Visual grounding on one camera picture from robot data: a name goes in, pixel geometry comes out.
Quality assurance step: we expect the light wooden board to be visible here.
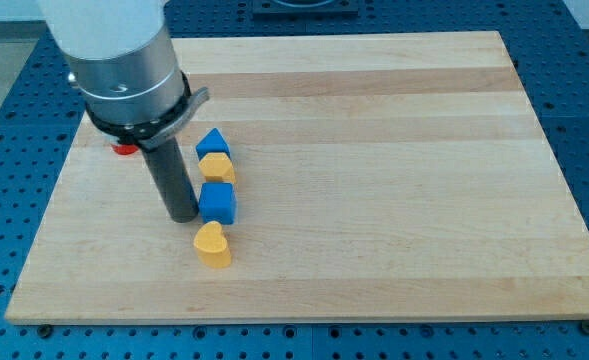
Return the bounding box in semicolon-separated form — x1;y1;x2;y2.
6;31;589;325

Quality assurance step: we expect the blue cube block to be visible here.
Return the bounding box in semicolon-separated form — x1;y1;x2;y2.
199;182;237;225

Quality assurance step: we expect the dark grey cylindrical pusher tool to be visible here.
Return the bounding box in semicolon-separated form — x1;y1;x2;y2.
143;138;199;223

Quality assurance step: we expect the red round block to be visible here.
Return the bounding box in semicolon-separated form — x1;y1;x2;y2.
111;144;138;156

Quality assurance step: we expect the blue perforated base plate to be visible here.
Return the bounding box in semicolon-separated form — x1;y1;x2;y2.
0;1;589;359

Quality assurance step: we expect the blue triangle block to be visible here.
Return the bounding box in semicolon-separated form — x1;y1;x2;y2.
195;128;231;160

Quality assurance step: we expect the black clamp with grey lever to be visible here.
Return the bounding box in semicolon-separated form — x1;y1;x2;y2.
86;74;210;150

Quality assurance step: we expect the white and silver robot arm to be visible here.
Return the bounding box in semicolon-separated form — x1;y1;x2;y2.
38;0;185;125

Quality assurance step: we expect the yellow pentagon block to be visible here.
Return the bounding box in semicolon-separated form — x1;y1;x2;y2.
198;152;236;184

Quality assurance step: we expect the yellow heart block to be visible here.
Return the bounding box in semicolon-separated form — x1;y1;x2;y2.
193;221;232;269

